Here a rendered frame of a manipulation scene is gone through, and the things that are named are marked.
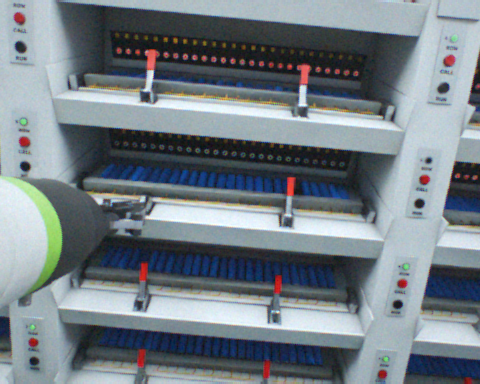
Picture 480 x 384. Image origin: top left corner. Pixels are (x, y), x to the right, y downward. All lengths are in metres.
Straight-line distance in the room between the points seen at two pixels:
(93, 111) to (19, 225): 0.40
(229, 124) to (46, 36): 0.33
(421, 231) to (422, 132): 0.18
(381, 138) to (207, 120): 0.30
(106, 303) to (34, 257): 0.47
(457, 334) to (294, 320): 0.33
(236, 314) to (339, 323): 0.21
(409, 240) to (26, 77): 0.73
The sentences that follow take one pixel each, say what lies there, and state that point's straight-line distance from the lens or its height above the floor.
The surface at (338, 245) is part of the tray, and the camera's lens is 0.60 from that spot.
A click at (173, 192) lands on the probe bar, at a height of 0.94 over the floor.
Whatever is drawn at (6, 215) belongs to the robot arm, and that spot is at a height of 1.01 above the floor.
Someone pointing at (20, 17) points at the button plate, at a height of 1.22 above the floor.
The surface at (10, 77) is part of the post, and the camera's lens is 0.67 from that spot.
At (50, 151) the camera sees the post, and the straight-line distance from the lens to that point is 0.63.
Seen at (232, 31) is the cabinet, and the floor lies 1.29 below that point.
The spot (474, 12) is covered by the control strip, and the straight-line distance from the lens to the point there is 0.67.
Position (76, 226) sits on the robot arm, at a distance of 0.28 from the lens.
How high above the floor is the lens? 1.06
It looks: 11 degrees down
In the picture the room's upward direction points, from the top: 6 degrees clockwise
